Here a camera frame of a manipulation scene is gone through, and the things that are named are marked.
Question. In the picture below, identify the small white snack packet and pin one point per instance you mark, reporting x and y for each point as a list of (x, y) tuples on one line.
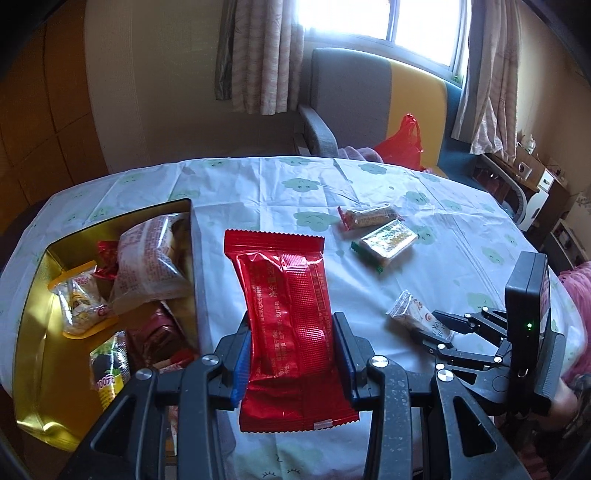
[(411, 311)]

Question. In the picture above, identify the wooden shelf unit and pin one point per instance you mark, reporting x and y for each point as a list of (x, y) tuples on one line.
[(570, 244)]

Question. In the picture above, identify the crinkled red foil snack packet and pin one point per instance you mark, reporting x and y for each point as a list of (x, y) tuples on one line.
[(107, 258)]

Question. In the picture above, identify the grey office chair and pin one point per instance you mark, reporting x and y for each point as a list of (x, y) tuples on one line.
[(524, 203)]

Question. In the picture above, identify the person's right forearm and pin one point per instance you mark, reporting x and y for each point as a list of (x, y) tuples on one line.
[(565, 404)]

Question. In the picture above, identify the clear pink bread packet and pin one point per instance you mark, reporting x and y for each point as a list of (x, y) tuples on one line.
[(147, 258)]

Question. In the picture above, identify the red plastic bag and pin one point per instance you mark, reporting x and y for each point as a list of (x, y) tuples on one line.
[(401, 147)]

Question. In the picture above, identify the clear brown cracker packet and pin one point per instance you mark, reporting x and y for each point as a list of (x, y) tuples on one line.
[(369, 217)]

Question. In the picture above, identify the yellow lemon biscuit packet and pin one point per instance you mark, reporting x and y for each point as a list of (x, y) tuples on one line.
[(81, 304)]

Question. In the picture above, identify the white cloud print tablecloth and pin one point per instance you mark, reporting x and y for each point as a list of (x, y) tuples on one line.
[(277, 194)]

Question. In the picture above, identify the brown wooden wardrobe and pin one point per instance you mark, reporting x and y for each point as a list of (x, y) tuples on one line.
[(55, 115)]

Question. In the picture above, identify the beige patterned curtain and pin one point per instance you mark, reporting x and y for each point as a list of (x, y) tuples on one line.
[(494, 92), (263, 55)]

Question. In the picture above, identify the grey yellow blue sofa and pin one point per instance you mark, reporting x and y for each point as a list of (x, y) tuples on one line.
[(351, 92)]

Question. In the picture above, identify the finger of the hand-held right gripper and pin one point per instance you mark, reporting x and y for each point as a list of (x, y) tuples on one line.
[(480, 323), (461, 360)]

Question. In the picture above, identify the white teapot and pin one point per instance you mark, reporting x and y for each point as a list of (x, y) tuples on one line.
[(528, 142)]

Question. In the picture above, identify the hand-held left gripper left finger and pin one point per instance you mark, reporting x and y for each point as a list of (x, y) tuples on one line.
[(240, 374)]

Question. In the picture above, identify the red brown snack packet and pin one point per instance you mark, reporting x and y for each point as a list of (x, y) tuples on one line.
[(157, 330)]

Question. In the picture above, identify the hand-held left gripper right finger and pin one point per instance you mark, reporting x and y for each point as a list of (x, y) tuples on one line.
[(346, 364)]

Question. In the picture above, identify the pink blanket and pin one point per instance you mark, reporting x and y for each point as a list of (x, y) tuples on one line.
[(358, 153)]

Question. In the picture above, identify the gold box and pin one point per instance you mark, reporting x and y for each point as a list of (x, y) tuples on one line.
[(51, 369)]

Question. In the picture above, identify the wooden desk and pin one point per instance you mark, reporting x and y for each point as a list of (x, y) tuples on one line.
[(558, 198)]

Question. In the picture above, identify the green yellow cracker packet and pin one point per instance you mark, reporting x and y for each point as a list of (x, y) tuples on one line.
[(388, 242)]

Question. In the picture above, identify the black yellow snack packet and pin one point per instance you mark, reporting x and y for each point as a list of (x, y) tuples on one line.
[(108, 369)]

